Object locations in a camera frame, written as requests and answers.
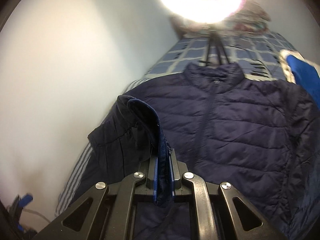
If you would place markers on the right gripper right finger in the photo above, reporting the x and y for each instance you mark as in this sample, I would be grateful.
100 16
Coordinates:
218 211

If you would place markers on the striped blue white mattress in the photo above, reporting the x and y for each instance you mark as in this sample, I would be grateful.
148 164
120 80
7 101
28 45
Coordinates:
115 149

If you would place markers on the floral folded quilt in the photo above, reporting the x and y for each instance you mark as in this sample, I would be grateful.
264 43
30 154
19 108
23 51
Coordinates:
252 19

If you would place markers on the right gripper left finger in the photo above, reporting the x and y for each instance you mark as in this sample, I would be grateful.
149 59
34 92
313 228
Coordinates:
105 211

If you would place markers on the blue folded garment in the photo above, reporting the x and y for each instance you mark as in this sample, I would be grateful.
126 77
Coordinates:
300 71

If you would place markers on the navy puffer jacket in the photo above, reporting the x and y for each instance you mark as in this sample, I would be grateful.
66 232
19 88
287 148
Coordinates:
260 136

